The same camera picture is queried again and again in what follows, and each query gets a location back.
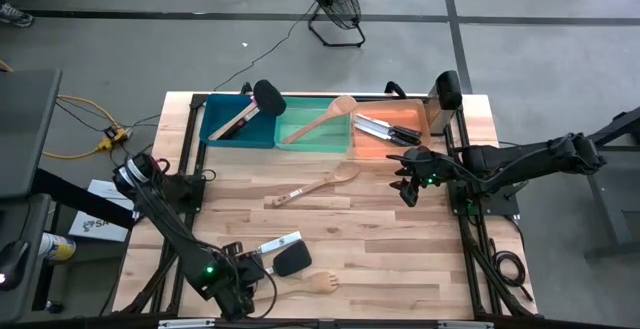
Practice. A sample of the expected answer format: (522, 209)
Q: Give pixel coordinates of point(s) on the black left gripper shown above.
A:
(235, 274)

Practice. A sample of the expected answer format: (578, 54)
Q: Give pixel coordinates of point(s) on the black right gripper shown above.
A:
(422, 166)

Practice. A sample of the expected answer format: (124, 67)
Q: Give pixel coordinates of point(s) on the black turner rectangular blade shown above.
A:
(292, 259)

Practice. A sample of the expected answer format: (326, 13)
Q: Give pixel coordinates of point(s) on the wooden spoon with label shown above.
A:
(345, 172)

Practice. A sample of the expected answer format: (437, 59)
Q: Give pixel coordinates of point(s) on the wooden spork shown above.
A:
(322, 283)

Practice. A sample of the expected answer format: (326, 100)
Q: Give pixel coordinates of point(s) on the black turner round blade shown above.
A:
(270, 96)

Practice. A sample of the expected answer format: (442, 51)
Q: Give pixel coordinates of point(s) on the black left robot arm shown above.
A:
(165, 219)

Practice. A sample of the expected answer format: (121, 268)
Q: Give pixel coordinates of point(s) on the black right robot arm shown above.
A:
(525, 159)

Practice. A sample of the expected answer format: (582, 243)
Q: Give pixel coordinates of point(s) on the orange plastic bin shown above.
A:
(375, 146)

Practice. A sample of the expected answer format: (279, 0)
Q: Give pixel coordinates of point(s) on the teal plastic bin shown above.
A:
(310, 136)

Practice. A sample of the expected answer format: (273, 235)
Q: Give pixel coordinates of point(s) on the white paper booklet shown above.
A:
(100, 229)

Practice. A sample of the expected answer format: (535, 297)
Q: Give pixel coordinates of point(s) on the blue plastic bin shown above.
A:
(215, 109)

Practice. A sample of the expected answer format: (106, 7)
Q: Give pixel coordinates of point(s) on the yellow black power plug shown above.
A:
(112, 136)

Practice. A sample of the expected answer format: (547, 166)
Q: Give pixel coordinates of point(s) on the black support beam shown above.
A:
(75, 196)

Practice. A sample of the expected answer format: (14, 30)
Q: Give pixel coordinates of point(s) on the yellow white spray can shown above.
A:
(60, 248)

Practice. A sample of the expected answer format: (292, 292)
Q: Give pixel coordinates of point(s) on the black metal stand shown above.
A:
(602, 201)

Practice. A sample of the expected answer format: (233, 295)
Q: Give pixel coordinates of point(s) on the dark grey side table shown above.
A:
(25, 219)

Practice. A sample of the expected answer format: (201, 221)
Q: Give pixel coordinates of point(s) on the black computer mouse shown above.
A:
(12, 264)

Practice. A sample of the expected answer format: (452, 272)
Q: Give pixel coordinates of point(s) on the person's shoe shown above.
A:
(15, 16)

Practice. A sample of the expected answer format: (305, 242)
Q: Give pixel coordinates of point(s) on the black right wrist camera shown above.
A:
(409, 198)

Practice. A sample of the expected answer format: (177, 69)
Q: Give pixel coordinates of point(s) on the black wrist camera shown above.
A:
(241, 306)
(409, 198)

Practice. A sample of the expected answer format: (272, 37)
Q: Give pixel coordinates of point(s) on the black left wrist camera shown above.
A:
(241, 306)

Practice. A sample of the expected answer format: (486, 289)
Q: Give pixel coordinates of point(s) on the black table frame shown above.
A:
(470, 269)

